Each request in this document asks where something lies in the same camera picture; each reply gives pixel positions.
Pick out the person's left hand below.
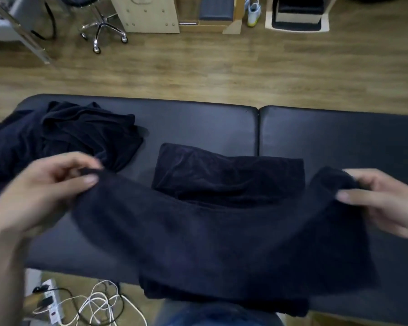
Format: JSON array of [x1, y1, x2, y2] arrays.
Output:
[[0, 151, 104, 242]]

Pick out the person's right hand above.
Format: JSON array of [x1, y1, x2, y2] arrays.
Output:
[[336, 168, 408, 249]]

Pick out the dark navy towel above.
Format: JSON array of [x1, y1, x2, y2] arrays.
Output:
[[71, 166, 383, 318], [152, 143, 306, 210]]

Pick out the person's left forearm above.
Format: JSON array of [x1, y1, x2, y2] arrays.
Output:
[[0, 214, 33, 326]]

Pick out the pile of crumpled dark towels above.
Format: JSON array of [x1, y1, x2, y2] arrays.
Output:
[[0, 101, 144, 209]]

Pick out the black padded massage bed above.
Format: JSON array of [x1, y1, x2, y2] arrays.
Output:
[[0, 94, 408, 326]]

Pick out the white power strip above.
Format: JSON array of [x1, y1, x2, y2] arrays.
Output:
[[37, 279, 66, 324]]

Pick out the folded dark navy towel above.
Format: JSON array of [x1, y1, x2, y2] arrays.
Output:
[[152, 143, 306, 210]]

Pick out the chrome swivel stool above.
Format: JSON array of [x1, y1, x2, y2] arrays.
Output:
[[59, 0, 129, 54]]

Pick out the white crate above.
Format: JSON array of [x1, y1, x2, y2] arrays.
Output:
[[0, 15, 25, 42]]

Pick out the person's blue jeans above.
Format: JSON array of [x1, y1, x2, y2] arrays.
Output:
[[154, 300, 285, 326]]

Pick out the light wooden cabinet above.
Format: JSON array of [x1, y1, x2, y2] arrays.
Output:
[[108, 0, 181, 34]]

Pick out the wooden stool with black cushion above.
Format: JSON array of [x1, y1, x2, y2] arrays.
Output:
[[265, 0, 330, 33]]

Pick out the white sneaker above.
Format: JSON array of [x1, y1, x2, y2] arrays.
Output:
[[247, 0, 262, 28]]

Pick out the dark grey cushion pad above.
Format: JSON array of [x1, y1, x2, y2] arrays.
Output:
[[199, 0, 235, 22]]

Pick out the black cable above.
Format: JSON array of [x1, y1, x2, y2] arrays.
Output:
[[32, 285, 124, 326]]

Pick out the tangled white cables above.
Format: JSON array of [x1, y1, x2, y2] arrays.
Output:
[[33, 280, 130, 326]]

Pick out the metal frame leg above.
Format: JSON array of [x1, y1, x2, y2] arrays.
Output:
[[0, 0, 53, 65]]

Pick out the black hose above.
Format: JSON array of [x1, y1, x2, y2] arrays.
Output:
[[30, 1, 57, 41]]

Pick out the wooden shelf frame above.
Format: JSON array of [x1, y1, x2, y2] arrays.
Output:
[[178, 0, 246, 34]]

